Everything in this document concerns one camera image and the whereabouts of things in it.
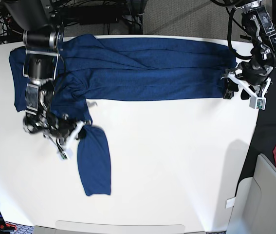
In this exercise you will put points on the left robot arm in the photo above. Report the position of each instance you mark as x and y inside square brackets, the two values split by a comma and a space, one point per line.
[257, 24]

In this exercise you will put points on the blue long-sleeve T-shirt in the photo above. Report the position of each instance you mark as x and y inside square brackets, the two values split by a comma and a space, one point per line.
[131, 69]

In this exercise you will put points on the beige plastic bin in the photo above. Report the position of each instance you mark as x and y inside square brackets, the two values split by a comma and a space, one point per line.
[254, 210]

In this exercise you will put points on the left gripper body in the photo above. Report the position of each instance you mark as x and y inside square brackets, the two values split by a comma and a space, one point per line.
[252, 73]

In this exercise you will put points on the black cloth on side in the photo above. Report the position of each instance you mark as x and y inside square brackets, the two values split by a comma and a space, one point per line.
[264, 136]

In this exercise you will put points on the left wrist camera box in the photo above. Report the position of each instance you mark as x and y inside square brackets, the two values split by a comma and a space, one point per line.
[257, 103]

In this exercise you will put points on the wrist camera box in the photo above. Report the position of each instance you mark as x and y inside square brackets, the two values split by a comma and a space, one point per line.
[257, 103]
[65, 155]

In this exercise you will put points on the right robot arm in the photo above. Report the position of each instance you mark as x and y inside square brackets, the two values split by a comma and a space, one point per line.
[43, 37]

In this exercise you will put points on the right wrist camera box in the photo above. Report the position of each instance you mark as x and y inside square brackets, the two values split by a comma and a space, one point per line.
[65, 155]

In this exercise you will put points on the black box under table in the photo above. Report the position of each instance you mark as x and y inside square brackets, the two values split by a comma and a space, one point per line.
[99, 14]

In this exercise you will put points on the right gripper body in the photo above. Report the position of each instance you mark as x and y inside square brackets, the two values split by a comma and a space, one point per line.
[61, 132]

